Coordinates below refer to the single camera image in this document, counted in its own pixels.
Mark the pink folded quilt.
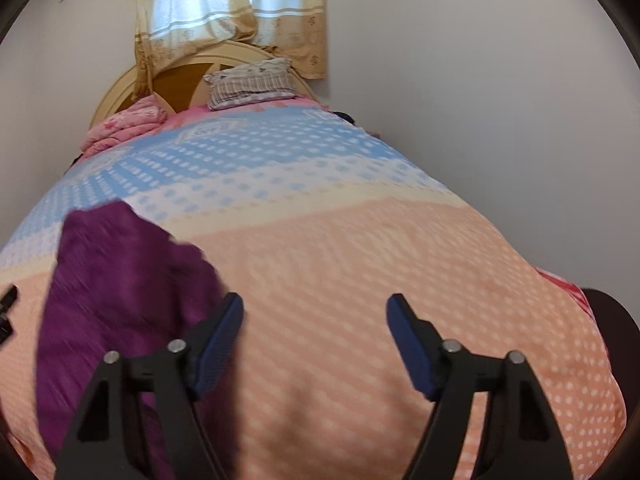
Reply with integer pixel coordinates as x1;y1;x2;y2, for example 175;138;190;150
80;96;169;158

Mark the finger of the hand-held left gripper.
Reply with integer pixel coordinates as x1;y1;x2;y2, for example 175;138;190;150
0;284;20;345

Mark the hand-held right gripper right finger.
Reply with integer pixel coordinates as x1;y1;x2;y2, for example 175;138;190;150
385;294;574;480

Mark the beige window curtain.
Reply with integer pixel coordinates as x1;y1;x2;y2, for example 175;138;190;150
131;0;328;101

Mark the wooden headboard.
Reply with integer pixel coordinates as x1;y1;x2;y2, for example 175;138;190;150
89;40;317;128

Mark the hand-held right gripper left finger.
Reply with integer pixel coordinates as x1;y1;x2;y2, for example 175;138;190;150
53;292;245;480

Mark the polka dot bedspread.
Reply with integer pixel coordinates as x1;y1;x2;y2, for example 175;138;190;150
0;96;627;480

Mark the plaid pillow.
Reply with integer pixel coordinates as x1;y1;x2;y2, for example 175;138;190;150
203;57;297;111

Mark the purple quilted jacket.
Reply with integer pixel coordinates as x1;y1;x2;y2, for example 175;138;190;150
35;200;236;480

